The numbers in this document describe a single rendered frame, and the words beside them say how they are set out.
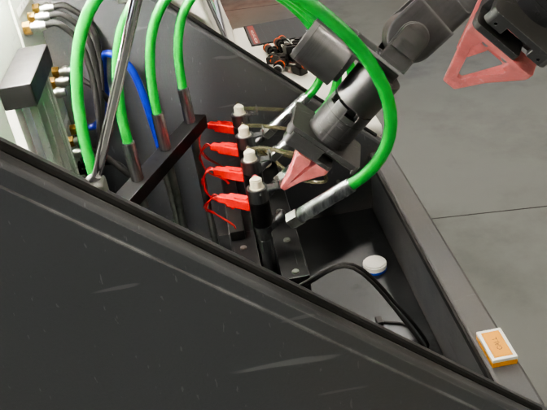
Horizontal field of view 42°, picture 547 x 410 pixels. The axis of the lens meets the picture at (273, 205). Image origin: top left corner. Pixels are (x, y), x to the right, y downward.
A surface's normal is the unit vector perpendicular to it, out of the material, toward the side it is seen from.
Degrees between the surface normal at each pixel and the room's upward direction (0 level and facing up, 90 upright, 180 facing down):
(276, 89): 90
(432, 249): 0
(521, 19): 46
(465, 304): 0
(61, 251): 90
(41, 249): 90
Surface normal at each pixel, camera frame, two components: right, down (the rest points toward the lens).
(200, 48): 0.14, 0.51
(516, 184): -0.13, -0.84
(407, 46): -0.06, 0.26
